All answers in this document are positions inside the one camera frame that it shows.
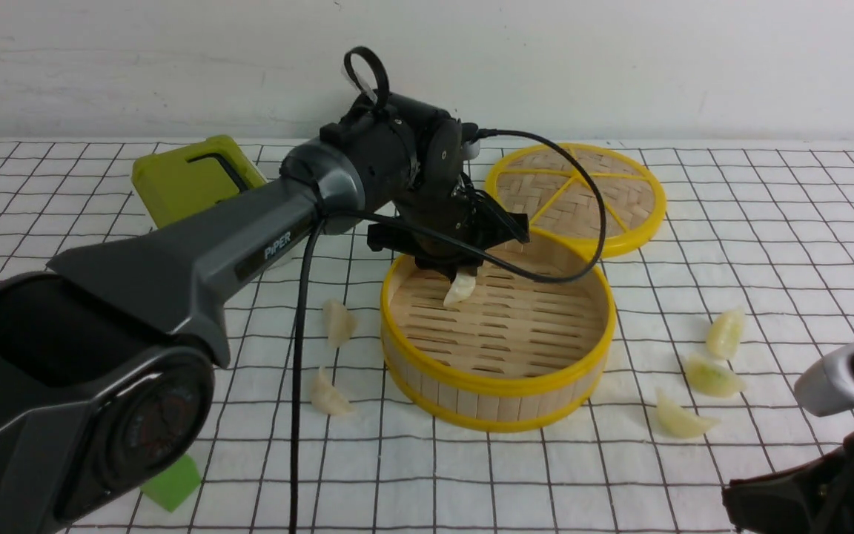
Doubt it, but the white grid tablecloth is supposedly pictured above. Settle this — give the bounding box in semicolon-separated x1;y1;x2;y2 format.
0;139;854;533

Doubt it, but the bamboo steamer lid yellow rim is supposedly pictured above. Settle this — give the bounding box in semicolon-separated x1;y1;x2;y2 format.
486;143;667;258

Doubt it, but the greenish dumpling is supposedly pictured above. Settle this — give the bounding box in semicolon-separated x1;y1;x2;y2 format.
684;355;747;398
705;308;747;360

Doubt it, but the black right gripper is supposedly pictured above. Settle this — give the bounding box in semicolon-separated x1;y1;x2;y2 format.
721;432;854;533

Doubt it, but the green foam cube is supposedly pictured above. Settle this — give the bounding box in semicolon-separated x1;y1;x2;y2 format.
140;454;202;512

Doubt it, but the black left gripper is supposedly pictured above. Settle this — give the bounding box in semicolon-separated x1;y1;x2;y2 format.
367;174;531;280

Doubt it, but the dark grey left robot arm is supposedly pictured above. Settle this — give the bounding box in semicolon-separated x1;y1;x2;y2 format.
0;95;529;533

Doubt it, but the pale dumpling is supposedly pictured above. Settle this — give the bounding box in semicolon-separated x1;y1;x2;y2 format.
442;270;477;308
655;388;721;440
309;367;354;417
322;300;358;349

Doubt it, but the green lid white lunchbox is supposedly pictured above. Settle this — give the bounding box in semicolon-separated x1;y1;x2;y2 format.
131;135;267;228

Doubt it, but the bamboo steamer tray yellow rim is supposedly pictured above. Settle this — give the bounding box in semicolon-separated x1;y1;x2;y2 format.
380;256;617;432

